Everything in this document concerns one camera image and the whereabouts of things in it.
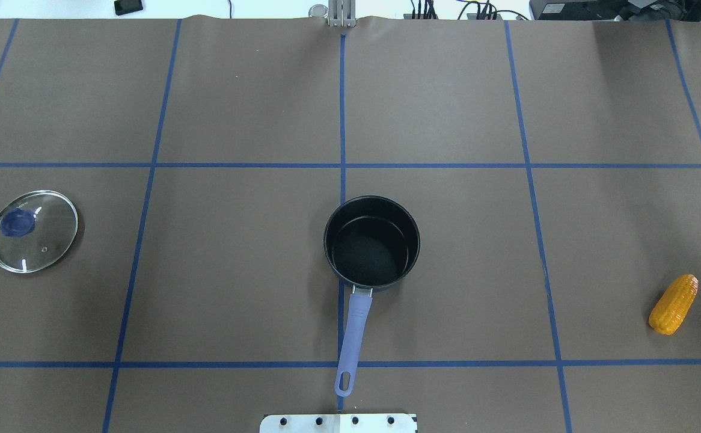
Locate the dark blue saucepan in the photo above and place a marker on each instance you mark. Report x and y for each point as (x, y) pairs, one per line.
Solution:
(371, 243)

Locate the yellow plastic corn cob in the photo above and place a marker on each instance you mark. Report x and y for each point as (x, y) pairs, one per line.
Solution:
(672, 308)

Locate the small black phone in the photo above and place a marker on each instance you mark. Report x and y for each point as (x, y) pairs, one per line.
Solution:
(122, 7)

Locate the white pedestal column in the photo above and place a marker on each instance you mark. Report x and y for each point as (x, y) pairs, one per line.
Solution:
(365, 422)

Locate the aluminium frame post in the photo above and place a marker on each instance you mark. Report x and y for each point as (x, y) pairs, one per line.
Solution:
(342, 13)

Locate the glass lid with blue knob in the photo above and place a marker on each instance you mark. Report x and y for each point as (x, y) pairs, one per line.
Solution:
(36, 230)

